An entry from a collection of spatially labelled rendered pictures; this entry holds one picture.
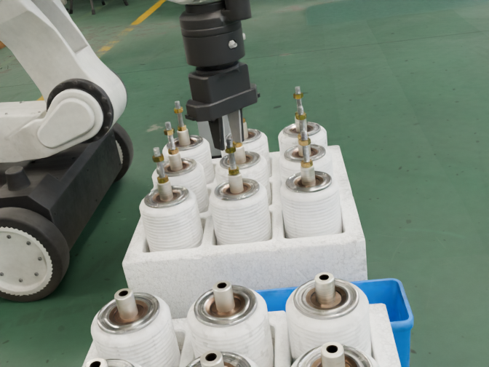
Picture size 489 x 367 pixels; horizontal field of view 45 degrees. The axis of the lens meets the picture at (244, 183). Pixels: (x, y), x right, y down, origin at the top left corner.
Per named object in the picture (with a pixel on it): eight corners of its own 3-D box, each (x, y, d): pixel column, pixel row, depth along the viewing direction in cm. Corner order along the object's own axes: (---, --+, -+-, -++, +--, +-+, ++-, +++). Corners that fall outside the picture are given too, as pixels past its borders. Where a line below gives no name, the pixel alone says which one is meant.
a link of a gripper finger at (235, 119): (243, 143, 94) (237, 106, 91) (230, 140, 96) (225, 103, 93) (250, 140, 94) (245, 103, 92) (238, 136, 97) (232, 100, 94)
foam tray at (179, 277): (144, 349, 103) (121, 263, 95) (176, 234, 138) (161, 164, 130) (370, 330, 99) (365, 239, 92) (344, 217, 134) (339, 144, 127)
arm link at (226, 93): (236, 92, 98) (225, 19, 93) (276, 100, 91) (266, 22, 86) (174, 116, 91) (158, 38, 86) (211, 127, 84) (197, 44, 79)
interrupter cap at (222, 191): (251, 203, 93) (250, 199, 93) (207, 201, 96) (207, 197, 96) (265, 182, 99) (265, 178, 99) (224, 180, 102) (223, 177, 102)
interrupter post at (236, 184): (241, 195, 96) (238, 177, 95) (228, 194, 97) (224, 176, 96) (246, 188, 98) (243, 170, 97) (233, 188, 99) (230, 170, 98)
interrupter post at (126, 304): (117, 322, 70) (110, 300, 69) (122, 309, 73) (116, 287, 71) (137, 321, 70) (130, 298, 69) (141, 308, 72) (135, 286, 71)
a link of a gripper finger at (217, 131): (216, 145, 94) (209, 109, 92) (228, 150, 92) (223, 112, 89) (208, 149, 93) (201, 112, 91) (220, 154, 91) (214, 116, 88)
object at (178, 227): (220, 291, 104) (202, 200, 96) (167, 309, 101) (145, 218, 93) (203, 265, 112) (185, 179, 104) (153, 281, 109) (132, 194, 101)
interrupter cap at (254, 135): (222, 147, 116) (221, 144, 116) (226, 133, 123) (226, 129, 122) (260, 144, 115) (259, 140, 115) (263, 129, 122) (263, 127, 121)
